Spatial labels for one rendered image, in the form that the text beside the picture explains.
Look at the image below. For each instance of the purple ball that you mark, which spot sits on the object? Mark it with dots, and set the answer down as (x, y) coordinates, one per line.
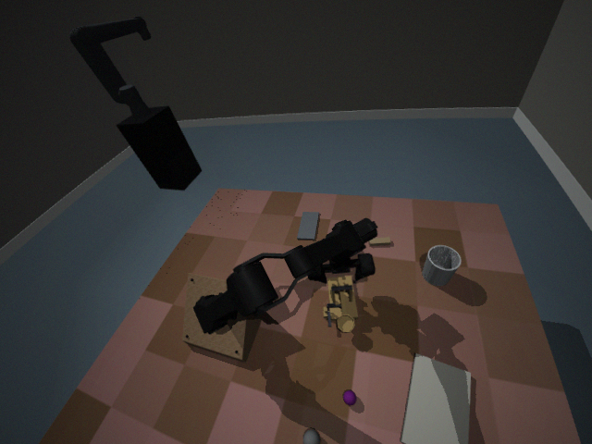
(350, 397)

